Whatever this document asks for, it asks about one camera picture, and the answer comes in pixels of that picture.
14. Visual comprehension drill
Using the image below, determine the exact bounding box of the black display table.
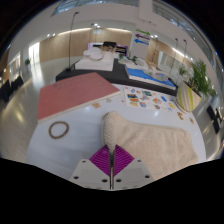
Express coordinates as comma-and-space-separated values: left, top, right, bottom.
55, 58, 178, 97

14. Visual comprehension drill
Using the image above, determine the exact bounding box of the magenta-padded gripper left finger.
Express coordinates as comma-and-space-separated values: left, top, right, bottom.
69, 144, 112, 190

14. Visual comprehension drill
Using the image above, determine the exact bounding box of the blue arrow sign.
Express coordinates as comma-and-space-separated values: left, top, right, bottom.
133, 38, 150, 46

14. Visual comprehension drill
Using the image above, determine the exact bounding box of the black covered table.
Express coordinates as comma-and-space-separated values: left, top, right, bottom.
0, 79, 13, 103
10, 75, 25, 91

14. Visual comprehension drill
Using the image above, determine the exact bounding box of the black microphone stand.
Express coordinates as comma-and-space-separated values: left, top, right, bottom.
65, 11, 80, 72

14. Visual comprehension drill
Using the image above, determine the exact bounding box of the green arrow sign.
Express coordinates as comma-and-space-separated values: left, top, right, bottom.
135, 28, 152, 37

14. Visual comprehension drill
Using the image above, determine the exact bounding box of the white architectural model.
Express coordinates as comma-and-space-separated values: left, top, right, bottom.
74, 48, 116, 72

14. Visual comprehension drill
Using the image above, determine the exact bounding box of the brown woven ring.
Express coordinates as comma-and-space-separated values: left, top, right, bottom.
48, 120, 71, 140

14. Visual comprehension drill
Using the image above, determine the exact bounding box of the white sheet with colourful stickers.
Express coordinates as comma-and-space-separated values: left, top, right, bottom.
123, 85, 177, 112

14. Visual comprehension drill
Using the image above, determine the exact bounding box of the beige fluffy towel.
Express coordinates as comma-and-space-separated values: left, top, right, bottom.
101, 110, 199, 181

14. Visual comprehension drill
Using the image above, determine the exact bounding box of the pink flat board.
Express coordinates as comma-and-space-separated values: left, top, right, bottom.
37, 71, 122, 124

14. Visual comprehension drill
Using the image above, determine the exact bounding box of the potted plant in striped pot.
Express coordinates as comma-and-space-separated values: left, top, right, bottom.
175, 59, 216, 114

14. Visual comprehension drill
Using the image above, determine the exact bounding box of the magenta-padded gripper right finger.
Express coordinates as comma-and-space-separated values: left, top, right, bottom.
112, 144, 155, 190

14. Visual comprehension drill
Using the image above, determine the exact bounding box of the purple arrow sign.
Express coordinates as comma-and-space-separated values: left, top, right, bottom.
134, 33, 151, 42

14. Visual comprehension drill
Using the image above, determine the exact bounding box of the blue display board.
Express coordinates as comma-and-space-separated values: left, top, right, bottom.
124, 65, 177, 90

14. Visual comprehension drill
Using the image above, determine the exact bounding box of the purple display panel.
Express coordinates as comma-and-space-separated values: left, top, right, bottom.
87, 41, 129, 57

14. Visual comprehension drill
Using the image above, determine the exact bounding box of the group of black chairs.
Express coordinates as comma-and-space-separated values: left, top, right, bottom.
206, 104, 224, 134

